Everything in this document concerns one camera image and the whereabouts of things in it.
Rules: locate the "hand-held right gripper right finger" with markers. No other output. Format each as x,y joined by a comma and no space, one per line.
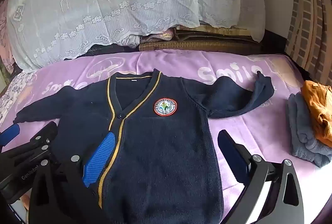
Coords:
228,151

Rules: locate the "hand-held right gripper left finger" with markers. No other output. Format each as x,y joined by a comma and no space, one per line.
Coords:
99,156

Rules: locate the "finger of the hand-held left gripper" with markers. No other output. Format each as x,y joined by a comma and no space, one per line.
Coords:
42,137
9,133

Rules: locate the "navy knitted cardigan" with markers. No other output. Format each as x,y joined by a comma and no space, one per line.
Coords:
160,156

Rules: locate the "white floral sheet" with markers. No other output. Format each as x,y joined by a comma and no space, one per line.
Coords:
14,86

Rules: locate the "folded grey cloth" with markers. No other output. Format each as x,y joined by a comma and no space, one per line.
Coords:
300,130

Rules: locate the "pink floral cloth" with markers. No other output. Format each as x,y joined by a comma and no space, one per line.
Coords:
4,40

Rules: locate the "purple printed blanket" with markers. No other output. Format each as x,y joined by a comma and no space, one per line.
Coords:
181,63

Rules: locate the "folded orange cloth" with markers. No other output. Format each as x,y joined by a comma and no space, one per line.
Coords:
317,104

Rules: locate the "stack of folded blankets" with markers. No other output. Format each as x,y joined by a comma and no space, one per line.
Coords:
202,37

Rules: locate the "white lace cloth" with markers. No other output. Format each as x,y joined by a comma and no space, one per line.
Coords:
103,1

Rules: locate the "beige checked curtain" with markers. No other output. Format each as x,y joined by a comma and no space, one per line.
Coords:
308,19

